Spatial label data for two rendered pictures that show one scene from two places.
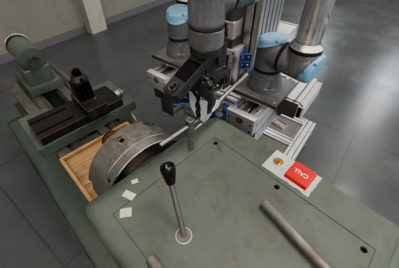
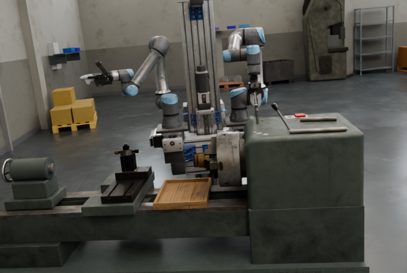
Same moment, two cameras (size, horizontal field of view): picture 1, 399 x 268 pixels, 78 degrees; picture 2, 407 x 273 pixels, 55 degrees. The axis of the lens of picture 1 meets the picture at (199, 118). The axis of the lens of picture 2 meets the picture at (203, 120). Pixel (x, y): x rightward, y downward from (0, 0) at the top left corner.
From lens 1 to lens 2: 1.97 m
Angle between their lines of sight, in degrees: 45
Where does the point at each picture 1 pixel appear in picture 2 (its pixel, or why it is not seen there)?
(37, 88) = (54, 197)
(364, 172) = not seen: hidden behind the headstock
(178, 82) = (254, 83)
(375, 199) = not seen: hidden behind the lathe
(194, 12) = (254, 59)
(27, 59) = (48, 167)
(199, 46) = (256, 69)
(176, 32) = (174, 109)
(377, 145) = not seen: hidden behind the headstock
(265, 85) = (245, 115)
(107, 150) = (222, 140)
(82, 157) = (165, 200)
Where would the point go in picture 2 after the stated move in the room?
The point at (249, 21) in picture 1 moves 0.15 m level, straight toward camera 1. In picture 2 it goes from (212, 92) to (222, 94)
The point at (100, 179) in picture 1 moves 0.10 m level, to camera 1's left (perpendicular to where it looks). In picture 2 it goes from (229, 152) to (215, 157)
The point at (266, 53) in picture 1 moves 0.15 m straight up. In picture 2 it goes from (240, 97) to (238, 75)
